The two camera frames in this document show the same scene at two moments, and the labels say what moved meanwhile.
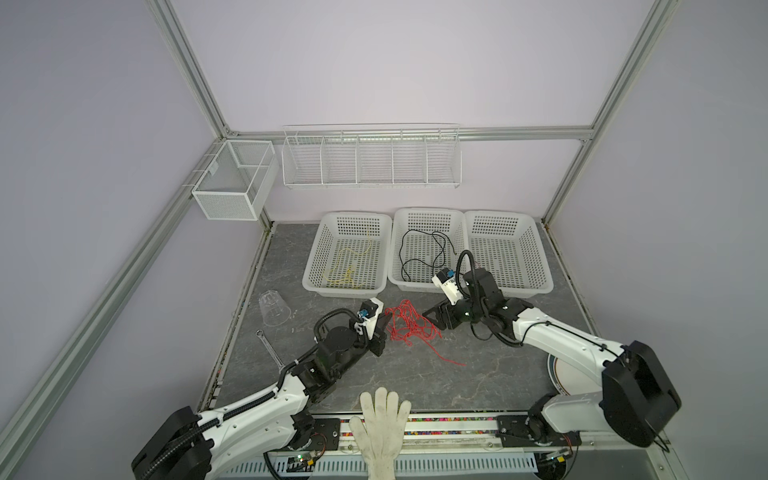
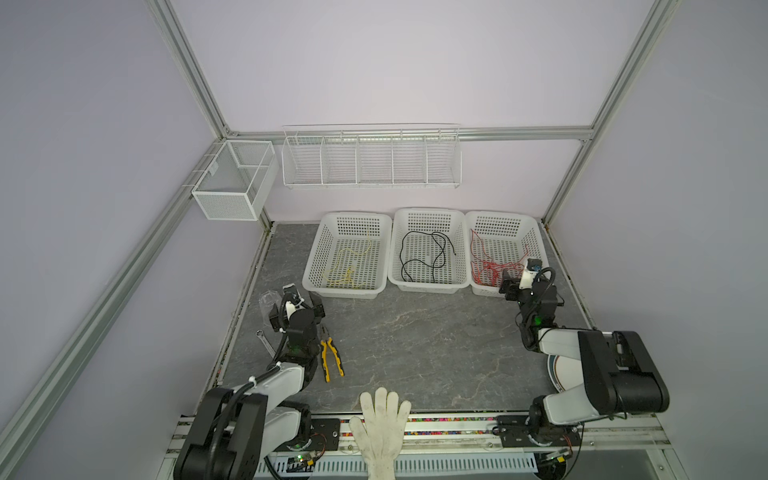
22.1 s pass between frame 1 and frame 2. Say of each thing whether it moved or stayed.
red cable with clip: moved
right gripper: moved
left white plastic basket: stayed
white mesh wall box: stayed
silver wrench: stayed
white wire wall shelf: stayed
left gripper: moved
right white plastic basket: stayed
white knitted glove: stayed
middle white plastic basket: stayed
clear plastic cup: stayed
